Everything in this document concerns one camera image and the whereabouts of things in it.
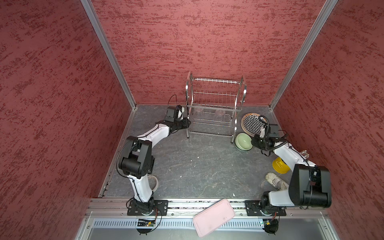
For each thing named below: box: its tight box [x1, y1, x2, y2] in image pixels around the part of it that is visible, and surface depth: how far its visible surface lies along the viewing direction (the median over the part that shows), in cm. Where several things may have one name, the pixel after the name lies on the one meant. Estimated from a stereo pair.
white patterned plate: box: [241, 113, 265, 137], surface depth 109 cm
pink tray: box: [193, 198, 235, 238], surface depth 71 cm
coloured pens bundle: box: [300, 150, 310, 159], surface depth 77 cm
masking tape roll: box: [147, 175, 159, 192], surface depth 82 cm
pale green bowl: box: [234, 132, 253, 151], surface depth 94 cm
